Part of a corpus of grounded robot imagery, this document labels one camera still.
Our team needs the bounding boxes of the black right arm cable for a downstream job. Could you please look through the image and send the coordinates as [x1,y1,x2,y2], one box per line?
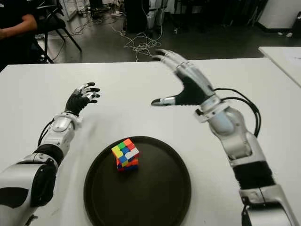
[215,88,261,137]

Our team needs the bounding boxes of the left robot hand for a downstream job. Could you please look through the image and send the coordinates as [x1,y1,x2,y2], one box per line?
[64,82,101,116]

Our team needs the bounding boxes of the tangled white floor cable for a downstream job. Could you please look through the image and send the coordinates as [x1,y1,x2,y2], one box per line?
[111,23,163,62]

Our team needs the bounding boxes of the person in black shirt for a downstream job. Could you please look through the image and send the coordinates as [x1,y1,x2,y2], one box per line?
[0,0,40,71]

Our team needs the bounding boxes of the black folding chair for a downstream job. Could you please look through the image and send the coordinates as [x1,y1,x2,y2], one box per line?
[35,0,82,64]

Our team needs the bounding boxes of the white glass display case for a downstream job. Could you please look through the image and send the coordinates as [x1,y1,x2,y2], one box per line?
[58,0,87,21]

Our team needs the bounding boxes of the multicoloured Rubik's cube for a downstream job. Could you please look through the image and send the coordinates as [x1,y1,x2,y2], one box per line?
[111,138,141,172]

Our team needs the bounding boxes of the white side table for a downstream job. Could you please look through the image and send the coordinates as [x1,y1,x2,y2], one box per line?
[258,46,301,87]

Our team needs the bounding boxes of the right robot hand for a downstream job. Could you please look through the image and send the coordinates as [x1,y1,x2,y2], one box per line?
[151,48,222,111]

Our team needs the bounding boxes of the white cabinet with black base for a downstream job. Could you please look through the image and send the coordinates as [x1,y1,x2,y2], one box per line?
[257,0,301,29]

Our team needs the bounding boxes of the white humanoid robot legs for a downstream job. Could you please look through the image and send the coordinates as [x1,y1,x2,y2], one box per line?
[145,0,165,31]

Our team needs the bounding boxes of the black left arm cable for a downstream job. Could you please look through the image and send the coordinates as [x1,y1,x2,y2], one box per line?
[37,119,56,146]

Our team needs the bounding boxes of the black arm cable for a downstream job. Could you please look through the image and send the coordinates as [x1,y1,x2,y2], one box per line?
[215,88,261,137]
[37,119,56,146]

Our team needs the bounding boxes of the dark round plate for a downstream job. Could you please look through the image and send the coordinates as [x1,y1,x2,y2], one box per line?
[83,136,191,226]

